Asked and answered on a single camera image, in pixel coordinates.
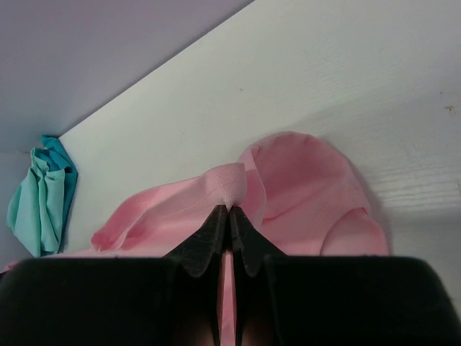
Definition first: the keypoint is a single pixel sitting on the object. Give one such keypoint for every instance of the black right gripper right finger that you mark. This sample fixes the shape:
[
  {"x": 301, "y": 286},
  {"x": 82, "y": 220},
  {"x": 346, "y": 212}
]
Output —
[{"x": 365, "y": 300}]

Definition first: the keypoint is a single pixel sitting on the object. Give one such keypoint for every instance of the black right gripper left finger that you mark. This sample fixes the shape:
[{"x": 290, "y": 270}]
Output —
[{"x": 168, "y": 300}]

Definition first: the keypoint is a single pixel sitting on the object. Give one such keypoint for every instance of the teal folded t shirt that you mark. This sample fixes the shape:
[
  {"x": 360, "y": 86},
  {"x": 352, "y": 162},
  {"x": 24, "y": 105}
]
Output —
[{"x": 38, "y": 211}]

